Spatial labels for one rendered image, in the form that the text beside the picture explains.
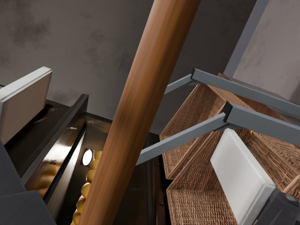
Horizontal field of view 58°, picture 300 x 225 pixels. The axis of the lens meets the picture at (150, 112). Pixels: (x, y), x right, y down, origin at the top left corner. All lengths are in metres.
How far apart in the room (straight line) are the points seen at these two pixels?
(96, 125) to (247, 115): 1.34
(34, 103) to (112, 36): 3.01
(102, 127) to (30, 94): 1.71
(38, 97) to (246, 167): 0.13
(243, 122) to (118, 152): 0.49
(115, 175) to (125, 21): 2.96
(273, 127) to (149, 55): 0.55
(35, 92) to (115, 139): 0.07
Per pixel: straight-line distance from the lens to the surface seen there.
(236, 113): 0.66
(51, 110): 1.86
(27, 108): 0.17
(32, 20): 3.38
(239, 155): 0.18
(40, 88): 0.18
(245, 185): 0.16
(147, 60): 0.19
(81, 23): 3.23
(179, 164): 1.35
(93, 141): 1.92
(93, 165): 1.67
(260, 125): 0.69
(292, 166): 0.80
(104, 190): 0.23
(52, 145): 1.13
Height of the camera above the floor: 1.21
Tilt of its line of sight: 8 degrees down
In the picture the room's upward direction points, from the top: 72 degrees counter-clockwise
